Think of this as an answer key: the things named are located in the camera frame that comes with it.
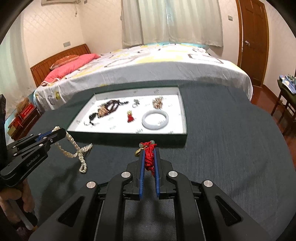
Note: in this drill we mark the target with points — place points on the brown plush toy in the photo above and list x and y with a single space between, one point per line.
21 106

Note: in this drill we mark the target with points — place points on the clothes pile on chair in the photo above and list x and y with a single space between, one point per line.
289 82

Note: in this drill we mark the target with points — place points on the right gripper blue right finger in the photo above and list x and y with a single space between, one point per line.
164 174

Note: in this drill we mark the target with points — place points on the green jewelry tray box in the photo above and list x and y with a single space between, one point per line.
114 128

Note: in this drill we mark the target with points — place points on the wall switch by door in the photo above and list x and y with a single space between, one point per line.
230 18

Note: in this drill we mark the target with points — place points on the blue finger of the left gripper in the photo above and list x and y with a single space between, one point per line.
55 137
43 136

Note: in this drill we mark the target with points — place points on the dark grey table cloth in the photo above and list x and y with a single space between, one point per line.
229 141

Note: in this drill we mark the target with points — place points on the bed with patterned sheet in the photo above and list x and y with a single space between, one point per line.
153 62

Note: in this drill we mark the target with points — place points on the black cord pendant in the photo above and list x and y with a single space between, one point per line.
91 119

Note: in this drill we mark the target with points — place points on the pale jade bangle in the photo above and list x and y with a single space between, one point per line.
155 119

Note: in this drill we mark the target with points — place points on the wooden chair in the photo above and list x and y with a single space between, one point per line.
286 99

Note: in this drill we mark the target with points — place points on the brown wooden door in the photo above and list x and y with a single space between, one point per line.
254 40

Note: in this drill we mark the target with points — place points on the orange patterned pillow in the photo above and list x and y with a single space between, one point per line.
63 61

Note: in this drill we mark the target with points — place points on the rose gold brooch in tray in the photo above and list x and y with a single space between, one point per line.
158 103

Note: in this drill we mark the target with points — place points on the gold bell short red tassel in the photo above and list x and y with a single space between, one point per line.
130 118

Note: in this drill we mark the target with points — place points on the red gift box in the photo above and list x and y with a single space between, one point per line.
26 111

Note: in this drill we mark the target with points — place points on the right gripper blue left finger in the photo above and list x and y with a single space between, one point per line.
134 189

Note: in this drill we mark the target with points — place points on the wall switch plate left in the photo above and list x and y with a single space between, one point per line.
67 44

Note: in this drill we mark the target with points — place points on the white curtain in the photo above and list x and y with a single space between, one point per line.
146 22

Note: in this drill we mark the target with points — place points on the pink pillow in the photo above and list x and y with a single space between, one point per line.
67 68

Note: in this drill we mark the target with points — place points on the rose gold brooch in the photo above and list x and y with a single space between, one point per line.
102 111
158 103

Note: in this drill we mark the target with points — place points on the wooden nightstand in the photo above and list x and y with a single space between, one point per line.
20 128

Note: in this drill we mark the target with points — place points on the wall air conditioner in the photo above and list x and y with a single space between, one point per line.
51 2

